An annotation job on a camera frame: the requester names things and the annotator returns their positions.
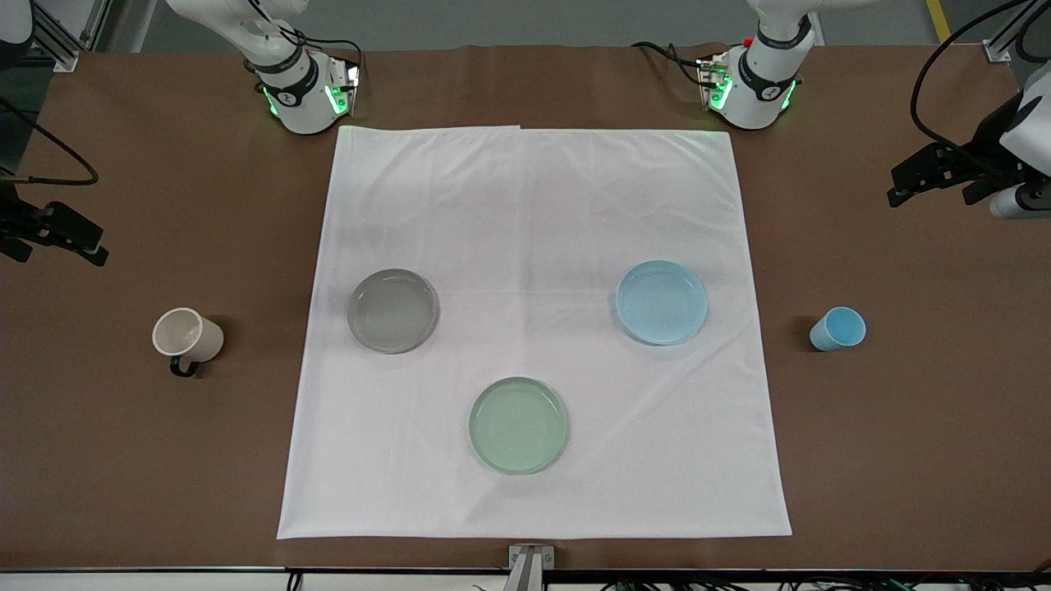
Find black base cable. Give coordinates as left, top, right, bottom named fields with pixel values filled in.
left=630, top=40, right=709, bottom=88
left=275, top=25, right=364, bottom=75

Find aluminium frame profile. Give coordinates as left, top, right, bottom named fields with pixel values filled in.
left=31, top=0, right=113, bottom=74
left=980, top=0, right=1037, bottom=64

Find small blue cup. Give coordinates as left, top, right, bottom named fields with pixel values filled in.
left=809, top=306, right=868, bottom=353

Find white mug with black handle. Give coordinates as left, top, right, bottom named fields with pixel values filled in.
left=152, top=307, right=225, bottom=378

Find white cylindrical sensor module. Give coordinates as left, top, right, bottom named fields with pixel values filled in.
left=989, top=184, right=1051, bottom=221

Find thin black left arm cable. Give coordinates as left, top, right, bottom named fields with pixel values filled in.
left=1012, top=7, right=1051, bottom=65

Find green round plate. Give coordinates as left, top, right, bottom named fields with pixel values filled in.
left=468, top=376, right=571, bottom=476

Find silver table edge bracket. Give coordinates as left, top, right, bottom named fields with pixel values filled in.
left=507, top=543, right=556, bottom=591

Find black left base cable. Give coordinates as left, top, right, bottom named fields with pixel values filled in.
left=630, top=40, right=709, bottom=88

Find blue round plate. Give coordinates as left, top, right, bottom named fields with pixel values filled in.
left=615, top=259, right=709, bottom=347

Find black right base cable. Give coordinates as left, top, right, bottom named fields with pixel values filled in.
left=275, top=25, right=364, bottom=75

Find brown table cover sheet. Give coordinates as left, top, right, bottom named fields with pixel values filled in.
left=0, top=43, right=1051, bottom=572

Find gray round plate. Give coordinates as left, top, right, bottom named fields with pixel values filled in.
left=346, top=268, right=440, bottom=355

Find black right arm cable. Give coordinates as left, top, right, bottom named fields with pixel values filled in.
left=0, top=97, right=100, bottom=186

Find white square cloth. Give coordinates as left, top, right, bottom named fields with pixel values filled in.
left=277, top=125, right=793, bottom=541

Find yellow floor tape strip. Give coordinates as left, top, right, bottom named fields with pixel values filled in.
left=925, top=0, right=954, bottom=45

